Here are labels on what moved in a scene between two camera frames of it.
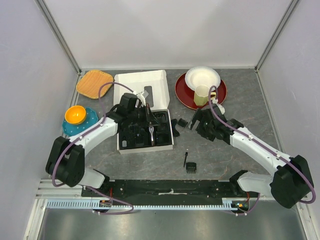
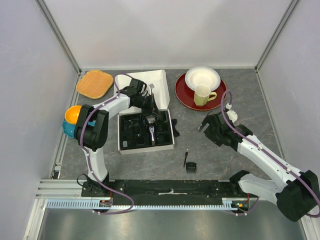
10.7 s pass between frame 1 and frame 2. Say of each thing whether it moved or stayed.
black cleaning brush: stayed
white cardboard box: stayed
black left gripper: moved
